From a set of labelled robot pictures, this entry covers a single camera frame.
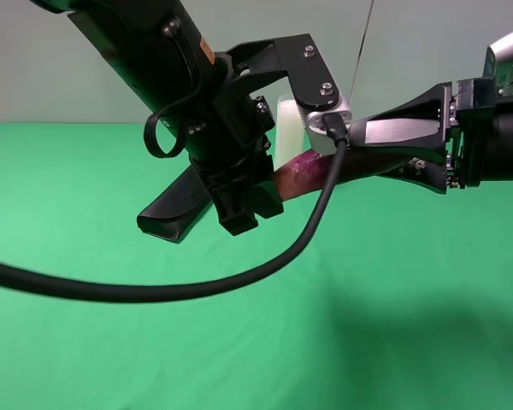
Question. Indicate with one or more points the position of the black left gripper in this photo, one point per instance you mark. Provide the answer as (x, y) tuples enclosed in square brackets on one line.
[(225, 126)]

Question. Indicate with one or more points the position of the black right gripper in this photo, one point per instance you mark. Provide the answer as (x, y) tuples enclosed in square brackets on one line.
[(460, 113)]

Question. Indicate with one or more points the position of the purple eggplant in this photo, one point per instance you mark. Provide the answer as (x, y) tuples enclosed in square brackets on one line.
[(308, 172)]

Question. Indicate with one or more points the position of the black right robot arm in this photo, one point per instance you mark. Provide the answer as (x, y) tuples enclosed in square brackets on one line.
[(499, 150)]

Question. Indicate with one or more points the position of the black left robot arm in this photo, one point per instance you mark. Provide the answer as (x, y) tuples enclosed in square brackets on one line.
[(157, 50)]

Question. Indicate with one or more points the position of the tall white glass candle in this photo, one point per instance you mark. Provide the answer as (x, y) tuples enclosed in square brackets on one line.
[(289, 132)]

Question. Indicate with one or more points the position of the black glasses case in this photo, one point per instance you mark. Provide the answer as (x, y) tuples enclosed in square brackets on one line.
[(175, 211)]

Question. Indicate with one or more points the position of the green tablecloth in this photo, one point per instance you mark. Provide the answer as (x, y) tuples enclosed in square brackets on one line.
[(403, 299)]

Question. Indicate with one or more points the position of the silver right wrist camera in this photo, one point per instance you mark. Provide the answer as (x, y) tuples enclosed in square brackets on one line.
[(498, 64)]

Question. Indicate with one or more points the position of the black left camera bracket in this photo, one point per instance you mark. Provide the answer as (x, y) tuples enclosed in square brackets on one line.
[(294, 57)]

